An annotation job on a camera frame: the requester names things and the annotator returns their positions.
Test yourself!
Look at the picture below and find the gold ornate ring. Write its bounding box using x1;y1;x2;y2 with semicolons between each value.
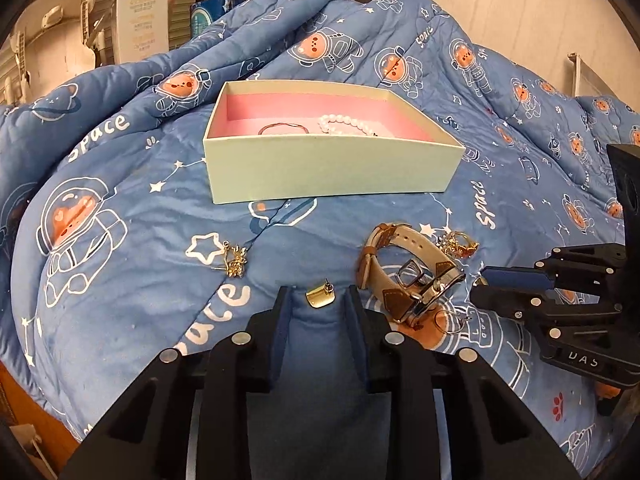
436;230;480;261

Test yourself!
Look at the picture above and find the pale green box pink lining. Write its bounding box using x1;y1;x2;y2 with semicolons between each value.
202;80;466;205

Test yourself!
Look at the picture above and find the white high chair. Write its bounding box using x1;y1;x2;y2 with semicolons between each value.
0;0;108;106

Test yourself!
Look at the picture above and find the white tall carton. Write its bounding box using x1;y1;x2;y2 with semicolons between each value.
116;0;176;63

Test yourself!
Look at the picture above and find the white pearl bracelet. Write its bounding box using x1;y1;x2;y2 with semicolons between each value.
318;114;376;136

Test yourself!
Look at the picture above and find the gold ornate drop earring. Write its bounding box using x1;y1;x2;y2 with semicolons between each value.
223;242;249;277

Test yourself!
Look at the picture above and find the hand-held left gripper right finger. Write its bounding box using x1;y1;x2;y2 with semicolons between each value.
342;285;583;480

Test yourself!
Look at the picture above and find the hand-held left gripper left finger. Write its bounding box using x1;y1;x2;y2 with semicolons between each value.
57;285;293;480

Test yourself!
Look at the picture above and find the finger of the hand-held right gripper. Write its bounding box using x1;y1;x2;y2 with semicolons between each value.
481;243;627;293
469;286;621;357

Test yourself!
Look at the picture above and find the beige brown strap watch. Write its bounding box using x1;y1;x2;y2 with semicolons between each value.
356;222;467;326

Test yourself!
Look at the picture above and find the blue tissue pack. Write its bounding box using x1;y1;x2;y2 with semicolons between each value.
190;0;261;41

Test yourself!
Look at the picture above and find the gold square stud earring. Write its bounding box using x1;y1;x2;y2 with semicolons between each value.
306;282;337;309

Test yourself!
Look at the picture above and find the blue astronaut bear printed blanket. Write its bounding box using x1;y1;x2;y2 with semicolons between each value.
0;0;640;480

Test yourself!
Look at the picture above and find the thin rose gold bangle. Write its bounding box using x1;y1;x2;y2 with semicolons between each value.
258;121;311;136

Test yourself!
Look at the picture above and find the silver hoop earring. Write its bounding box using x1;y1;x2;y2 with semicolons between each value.
433;310;473;335

